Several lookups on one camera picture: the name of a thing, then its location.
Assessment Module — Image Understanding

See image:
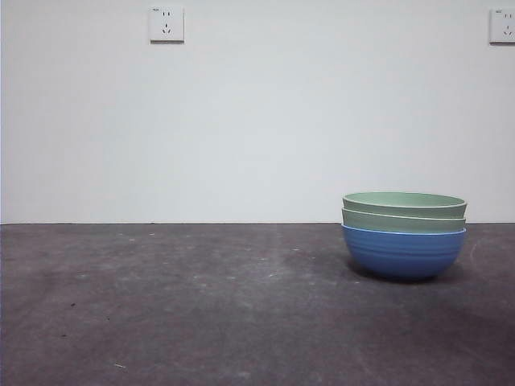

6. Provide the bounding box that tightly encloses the pale green ribbed bowl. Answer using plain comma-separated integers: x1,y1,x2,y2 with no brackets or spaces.
342,191,468,220
341,207,468,235

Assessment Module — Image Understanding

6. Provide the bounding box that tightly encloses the blue ribbed bowl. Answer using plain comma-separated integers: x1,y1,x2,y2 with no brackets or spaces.
340,224,468,282

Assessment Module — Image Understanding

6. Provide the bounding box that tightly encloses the white wall socket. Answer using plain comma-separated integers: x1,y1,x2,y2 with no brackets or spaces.
150,5,186,44
488,8,515,46

